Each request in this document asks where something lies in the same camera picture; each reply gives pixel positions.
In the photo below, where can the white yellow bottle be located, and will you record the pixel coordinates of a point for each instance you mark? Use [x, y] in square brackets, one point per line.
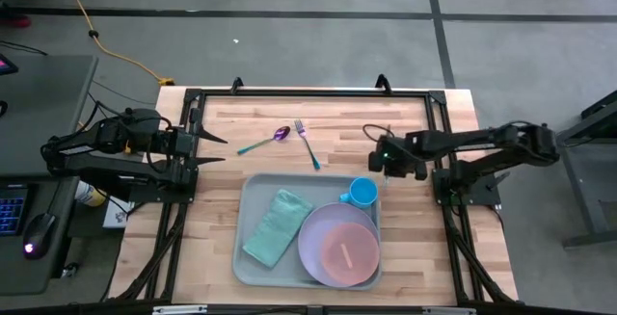
[94, 197]

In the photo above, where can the silver metal bracket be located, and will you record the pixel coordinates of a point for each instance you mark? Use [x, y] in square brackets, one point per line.
[178, 309]

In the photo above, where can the lavender plate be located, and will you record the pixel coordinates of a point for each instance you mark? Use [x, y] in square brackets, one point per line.
[311, 243]

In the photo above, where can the white box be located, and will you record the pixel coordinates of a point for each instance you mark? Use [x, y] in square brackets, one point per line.
[115, 216]

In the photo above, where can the teal cloth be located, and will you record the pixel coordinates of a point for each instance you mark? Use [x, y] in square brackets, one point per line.
[277, 228]

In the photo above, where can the pink translucent bowl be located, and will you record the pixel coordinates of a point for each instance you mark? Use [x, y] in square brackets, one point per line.
[349, 254]

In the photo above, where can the dark side stand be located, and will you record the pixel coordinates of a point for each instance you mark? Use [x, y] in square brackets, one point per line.
[578, 127]

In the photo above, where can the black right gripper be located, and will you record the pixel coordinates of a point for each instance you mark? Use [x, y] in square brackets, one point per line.
[400, 156]

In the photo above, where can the small screen device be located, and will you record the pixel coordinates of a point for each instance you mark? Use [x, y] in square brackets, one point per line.
[6, 66]

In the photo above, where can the black computer mouse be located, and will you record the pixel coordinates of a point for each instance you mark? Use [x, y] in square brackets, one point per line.
[38, 233]

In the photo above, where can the backlit keyboard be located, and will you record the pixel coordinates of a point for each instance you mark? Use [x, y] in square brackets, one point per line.
[10, 211]

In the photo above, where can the person's shoe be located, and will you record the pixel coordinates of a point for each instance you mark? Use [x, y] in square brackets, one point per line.
[14, 21]

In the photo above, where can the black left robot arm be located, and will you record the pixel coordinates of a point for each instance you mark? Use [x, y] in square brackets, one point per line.
[77, 149]

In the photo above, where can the grey desk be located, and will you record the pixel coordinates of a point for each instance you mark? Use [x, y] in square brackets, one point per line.
[43, 98]

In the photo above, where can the blue plastic cup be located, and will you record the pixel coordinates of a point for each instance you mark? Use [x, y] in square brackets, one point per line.
[362, 192]

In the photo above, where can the iridescent purple teal fork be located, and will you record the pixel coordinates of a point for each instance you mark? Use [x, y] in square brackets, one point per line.
[307, 144]

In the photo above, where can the grey plastic tray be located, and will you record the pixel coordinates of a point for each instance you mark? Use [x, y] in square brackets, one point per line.
[260, 262]

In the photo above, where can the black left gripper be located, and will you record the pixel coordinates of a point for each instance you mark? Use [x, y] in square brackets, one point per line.
[178, 142]

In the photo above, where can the black frame clamp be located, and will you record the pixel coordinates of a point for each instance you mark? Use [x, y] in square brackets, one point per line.
[236, 84]
[383, 84]

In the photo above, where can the iridescent purple teal spoon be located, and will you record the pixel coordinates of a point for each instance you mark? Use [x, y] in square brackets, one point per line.
[281, 133]

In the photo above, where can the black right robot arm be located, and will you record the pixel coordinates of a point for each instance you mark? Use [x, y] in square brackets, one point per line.
[482, 138]

